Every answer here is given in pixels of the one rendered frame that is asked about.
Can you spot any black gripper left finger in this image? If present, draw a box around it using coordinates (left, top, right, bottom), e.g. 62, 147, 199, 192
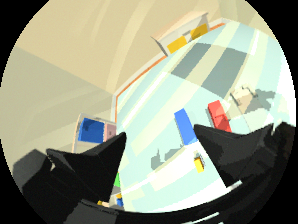
45, 132, 128, 204

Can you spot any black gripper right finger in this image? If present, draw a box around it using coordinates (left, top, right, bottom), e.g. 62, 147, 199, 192
193, 123, 275, 188

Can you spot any blue bar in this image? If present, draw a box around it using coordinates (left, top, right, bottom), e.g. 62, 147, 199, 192
174, 109, 198, 145

